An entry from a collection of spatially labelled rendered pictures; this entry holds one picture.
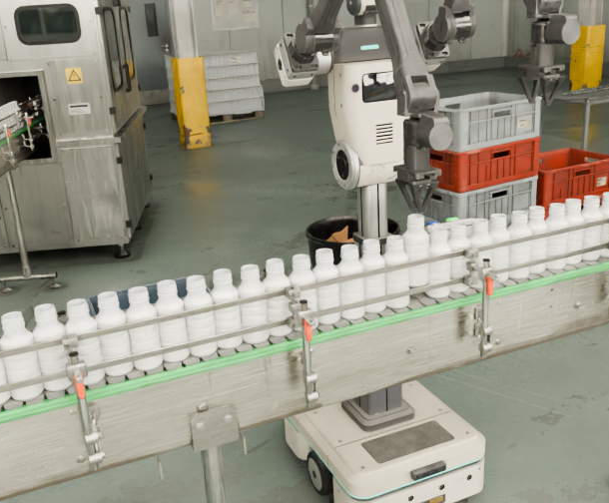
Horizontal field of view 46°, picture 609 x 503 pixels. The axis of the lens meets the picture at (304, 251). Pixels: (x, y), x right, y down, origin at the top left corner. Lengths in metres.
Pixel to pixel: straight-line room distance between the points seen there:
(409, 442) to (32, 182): 3.49
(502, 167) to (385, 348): 2.55
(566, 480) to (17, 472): 1.96
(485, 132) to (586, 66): 7.65
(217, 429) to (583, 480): 1.65
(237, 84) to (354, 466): 9.10
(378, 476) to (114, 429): 1.11
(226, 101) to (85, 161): 6.09
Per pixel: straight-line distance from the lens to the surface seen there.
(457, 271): 1.72
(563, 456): 2.96
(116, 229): 5.19
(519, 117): 4.10
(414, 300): 1.70
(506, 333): 1.84
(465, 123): 3.82
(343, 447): 2.48
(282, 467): 2.85
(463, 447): 2.52
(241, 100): 11.08
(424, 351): 1.70
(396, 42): 1.60
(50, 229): 5.28
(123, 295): 2.05
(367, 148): 2.18
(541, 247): 1.85
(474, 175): 3.94
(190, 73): 9.08
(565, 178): 4.52
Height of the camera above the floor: 1.68
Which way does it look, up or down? 19 degrees down
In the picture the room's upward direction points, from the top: 3 degrees counter-clockwise
